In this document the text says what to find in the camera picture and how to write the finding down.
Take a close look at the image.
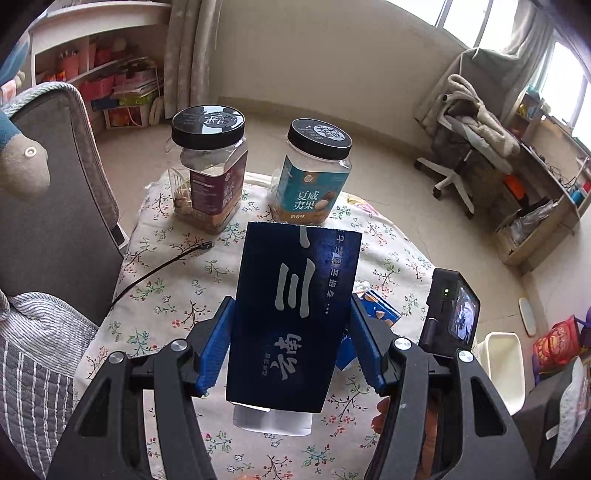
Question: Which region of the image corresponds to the wooden desk with shelves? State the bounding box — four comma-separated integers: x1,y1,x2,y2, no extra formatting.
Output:
494,88,591,278

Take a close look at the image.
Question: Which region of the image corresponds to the small blue drink carton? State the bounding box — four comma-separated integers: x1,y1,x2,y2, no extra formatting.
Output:
339,291,402,370

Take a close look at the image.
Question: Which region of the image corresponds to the dark blue cardboard box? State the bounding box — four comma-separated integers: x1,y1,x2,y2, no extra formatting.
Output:
225,222,363,437

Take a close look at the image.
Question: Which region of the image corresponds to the white bathroom scale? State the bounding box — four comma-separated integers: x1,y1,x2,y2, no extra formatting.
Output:
518,296,539,337

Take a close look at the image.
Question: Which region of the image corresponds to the white plastic bin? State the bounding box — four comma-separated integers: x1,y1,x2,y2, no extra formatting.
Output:
475,331,527,414

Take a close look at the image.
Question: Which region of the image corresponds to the person's right hand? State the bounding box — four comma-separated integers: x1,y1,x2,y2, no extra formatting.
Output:
375,396,440,469

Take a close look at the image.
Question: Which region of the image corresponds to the grey armchair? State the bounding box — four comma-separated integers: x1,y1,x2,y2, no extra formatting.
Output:
0,83,130,324

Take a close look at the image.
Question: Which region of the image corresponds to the dark bag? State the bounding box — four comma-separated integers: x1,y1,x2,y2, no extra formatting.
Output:
512,360,591,480

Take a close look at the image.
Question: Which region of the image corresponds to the black cable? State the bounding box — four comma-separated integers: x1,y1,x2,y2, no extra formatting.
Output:
111,240,214,305

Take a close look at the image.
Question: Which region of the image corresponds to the teal label nut jar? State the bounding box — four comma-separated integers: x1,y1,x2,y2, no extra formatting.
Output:
269,117,354,228

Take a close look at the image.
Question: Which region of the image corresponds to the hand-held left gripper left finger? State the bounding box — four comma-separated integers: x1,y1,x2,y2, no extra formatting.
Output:
46,295,236,480

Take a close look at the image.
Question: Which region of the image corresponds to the window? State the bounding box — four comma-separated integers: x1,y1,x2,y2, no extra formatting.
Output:
385,0,504,51

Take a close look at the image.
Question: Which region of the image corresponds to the red patterned bag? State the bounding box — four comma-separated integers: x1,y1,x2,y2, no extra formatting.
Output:
531,315,583,374

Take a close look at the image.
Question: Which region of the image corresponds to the purple label nut jar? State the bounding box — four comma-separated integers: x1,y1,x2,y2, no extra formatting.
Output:
167,105,250,234

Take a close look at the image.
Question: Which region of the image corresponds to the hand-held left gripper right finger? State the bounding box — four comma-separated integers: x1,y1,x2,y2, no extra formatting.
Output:
348,295,539,480

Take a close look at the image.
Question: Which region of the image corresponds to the white bookshelf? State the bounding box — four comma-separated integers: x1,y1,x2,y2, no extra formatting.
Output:
28,0,171,134

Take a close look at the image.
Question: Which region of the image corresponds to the beige curtain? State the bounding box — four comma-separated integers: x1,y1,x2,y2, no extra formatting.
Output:
501,28,555,93
164,0,222,109

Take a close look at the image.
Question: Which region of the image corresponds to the floral tablecloth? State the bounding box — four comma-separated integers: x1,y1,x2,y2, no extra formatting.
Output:
74,171,437,480

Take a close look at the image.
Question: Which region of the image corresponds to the grey office chair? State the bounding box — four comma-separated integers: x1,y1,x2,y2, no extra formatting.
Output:
413,46,522,220

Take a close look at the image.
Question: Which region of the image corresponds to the grey blue plush toy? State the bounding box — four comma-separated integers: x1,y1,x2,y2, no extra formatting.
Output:
0,32,51,201

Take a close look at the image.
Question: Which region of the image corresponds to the beige fleece blanket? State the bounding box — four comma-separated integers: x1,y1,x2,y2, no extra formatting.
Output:
436,74,522,158

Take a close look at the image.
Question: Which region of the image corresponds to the grey striped cushion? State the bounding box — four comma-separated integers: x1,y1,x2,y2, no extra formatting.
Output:
0,288,100,467

